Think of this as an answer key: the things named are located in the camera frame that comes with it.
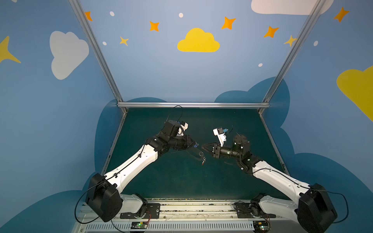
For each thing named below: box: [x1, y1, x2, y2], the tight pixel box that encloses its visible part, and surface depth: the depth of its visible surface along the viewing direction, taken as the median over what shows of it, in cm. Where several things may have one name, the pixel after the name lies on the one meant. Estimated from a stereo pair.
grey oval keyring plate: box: [185, 147, 206, 162], surface depth 79 cm
